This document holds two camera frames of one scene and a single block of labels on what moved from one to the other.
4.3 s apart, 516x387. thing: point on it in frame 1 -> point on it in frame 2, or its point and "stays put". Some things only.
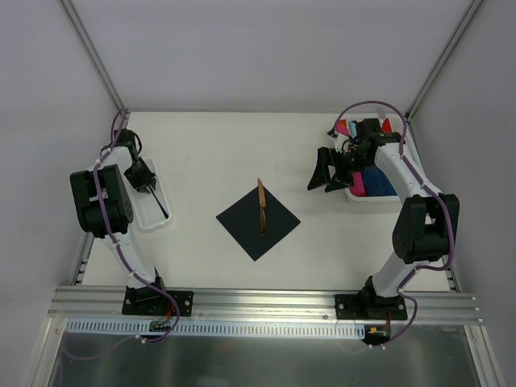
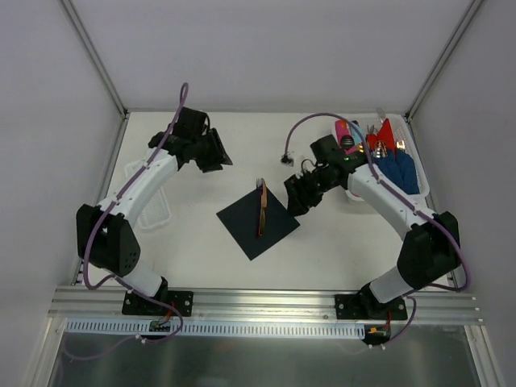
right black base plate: x=369 y=307 stays put
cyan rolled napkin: x=352 y=128 stays put
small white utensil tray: x=147 y=211 stays put
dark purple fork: x=164 y=211 -> x=259 y=186
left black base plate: x=153 y=301 stays put
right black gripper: x=333 y=168 -> x=305 y=189
